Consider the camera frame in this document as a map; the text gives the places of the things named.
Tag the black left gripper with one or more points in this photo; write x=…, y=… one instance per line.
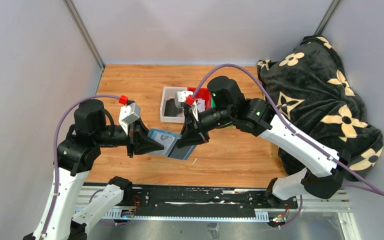
x=137, y=135

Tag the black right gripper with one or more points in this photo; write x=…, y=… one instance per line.
x=191, y=132

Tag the blue card holder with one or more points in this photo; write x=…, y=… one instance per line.
x=153, y=131

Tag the white VIP card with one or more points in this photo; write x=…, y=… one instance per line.
x=165, y=140

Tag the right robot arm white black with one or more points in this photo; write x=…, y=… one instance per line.
x=321, y=176

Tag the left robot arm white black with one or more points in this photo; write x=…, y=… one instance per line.
x=94, y=128

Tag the white cards stack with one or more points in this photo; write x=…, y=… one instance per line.
x=201, y=104

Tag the red plastic bin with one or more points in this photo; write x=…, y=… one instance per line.
x=203, y=93

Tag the white plastic bin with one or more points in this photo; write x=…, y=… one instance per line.
x=167, y=93

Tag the black floral blanket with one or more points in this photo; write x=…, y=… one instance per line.
x=309, y=87

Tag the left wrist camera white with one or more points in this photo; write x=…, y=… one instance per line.
x=128, y=114

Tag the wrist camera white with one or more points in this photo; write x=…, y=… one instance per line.
x=188, y=105
x=128, y=114

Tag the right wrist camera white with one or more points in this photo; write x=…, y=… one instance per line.
x=188, y=105

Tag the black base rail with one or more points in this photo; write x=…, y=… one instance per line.
x=200, y=203

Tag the left aluminium frame post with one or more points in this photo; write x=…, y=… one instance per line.
x=77, y=19

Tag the aluminium frame post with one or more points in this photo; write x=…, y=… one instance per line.
x=77, y=19
x=328, y=15

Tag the right aluminium frame post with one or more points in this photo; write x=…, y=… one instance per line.
x=328, y=15

